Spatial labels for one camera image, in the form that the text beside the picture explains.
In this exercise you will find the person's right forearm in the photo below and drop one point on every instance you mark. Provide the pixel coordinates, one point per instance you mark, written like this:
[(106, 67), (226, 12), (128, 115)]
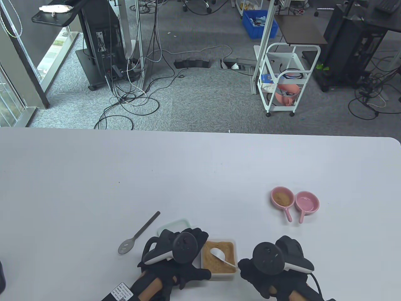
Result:
[(296, 296)]

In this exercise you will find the grey disposable spoon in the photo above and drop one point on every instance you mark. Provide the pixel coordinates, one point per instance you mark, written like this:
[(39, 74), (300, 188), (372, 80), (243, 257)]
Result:
[(125, 247)]

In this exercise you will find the black wrist band white label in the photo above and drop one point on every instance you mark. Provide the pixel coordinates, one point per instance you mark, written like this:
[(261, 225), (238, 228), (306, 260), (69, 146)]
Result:
[(122, 290)]

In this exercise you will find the black white hand controller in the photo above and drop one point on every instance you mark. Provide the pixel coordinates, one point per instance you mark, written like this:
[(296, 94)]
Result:
[(268, 258), (184, 247)]

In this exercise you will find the black tray shelf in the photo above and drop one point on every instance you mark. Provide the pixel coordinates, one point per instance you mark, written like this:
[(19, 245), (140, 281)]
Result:
[(50, 19)]

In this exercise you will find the scooped brown sugar granules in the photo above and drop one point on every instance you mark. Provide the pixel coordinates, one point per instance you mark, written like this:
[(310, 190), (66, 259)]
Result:
[(282, 198)]

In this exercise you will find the clear plastic sugar container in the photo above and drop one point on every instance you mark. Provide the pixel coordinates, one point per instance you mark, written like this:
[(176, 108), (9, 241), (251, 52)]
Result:
[(222, 277)]

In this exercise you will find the clear container lid green seal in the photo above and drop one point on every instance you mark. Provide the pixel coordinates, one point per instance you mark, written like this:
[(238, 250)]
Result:
[(175, 224)]

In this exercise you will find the small green object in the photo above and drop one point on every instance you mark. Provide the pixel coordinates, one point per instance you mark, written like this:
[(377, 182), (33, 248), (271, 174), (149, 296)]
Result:
[(320, 66)]

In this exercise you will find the white cloth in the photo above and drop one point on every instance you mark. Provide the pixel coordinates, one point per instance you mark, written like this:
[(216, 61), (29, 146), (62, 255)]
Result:
[(56, 8)]

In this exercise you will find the white plastic coffee spoon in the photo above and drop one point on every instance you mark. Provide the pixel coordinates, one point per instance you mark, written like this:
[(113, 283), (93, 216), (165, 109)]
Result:
[(216, 252)]

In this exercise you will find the person's left forearm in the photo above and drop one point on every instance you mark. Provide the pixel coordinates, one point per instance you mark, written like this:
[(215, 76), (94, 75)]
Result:
[(150, 288)]

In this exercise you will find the black power strip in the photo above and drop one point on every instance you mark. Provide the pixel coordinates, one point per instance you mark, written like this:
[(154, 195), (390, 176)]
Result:
[(191, 63)]

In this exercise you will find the black desk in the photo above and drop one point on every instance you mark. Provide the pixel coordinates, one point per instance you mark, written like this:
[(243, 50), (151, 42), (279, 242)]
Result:
[(385, 22)]

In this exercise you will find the black cylindrical object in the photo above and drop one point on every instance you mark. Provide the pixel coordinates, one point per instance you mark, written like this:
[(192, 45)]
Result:
[(2, 276)]

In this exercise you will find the person's right hand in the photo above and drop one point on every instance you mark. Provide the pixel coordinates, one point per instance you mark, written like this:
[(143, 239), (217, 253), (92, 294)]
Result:
[(247, 269)]

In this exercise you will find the blue white box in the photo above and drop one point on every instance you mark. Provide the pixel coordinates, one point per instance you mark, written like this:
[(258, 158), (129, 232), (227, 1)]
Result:
[(266, 78)]

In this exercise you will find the person's left hand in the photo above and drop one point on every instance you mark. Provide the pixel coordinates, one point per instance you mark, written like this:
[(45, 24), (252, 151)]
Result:
[(200, 238)]

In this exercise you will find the silver metal frame post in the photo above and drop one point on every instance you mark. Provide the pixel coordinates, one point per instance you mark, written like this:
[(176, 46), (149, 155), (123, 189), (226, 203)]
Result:
[(264, 31), (140, 37)]

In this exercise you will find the office chair wheel base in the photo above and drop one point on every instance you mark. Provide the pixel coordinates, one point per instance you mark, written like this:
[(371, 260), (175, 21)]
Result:
[(206, 4)]

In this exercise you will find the blue plastic bin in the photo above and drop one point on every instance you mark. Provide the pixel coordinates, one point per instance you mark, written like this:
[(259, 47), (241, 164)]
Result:
[(250, 29)]

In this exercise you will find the black keyboard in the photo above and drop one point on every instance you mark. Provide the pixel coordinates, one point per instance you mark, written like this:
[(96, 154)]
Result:
[(388, 4)]

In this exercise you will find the black wheeled equipment stand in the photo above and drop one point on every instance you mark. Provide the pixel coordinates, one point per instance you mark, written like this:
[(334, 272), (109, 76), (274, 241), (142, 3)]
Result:
[(100, 18)]

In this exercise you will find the brown top stand table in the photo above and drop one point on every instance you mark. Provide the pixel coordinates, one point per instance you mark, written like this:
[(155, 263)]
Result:
[(300, 29)]

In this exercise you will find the pink plastic basin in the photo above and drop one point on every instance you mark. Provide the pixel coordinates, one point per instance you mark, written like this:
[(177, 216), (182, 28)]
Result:
[(293, 87)]

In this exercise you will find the black computer rack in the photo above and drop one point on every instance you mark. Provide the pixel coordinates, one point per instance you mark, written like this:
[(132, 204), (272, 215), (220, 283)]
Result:
[(344, 37)]

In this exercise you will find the grey floor socket box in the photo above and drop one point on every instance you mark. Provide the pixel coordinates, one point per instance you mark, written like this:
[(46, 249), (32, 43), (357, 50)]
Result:
[(238, 61)]

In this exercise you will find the white rolling cart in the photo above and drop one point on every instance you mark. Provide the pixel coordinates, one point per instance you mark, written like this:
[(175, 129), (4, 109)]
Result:
[(285, 59)]

